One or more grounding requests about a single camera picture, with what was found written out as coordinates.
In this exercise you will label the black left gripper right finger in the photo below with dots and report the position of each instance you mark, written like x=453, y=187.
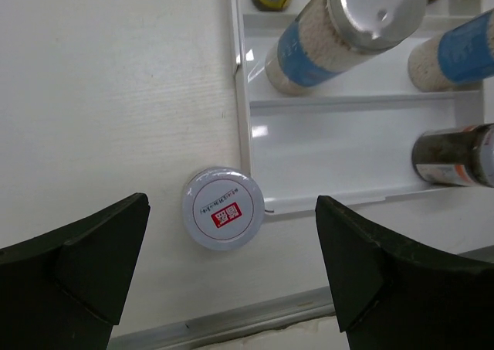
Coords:
x=392, y=292

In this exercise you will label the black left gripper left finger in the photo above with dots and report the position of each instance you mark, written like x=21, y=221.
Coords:
x=66, y=289

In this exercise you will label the pale white-lid jar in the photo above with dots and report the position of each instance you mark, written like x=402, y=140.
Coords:
x=460, y=156

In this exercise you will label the dark white-lid jar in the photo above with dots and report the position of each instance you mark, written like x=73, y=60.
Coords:
x=222, y=208

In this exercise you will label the silver-lid spice jar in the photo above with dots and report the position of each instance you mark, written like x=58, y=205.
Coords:
x=460, y=56
x=330, y=37

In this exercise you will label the white three-compartment tray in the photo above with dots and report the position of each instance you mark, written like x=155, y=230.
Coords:
x=350, y=138

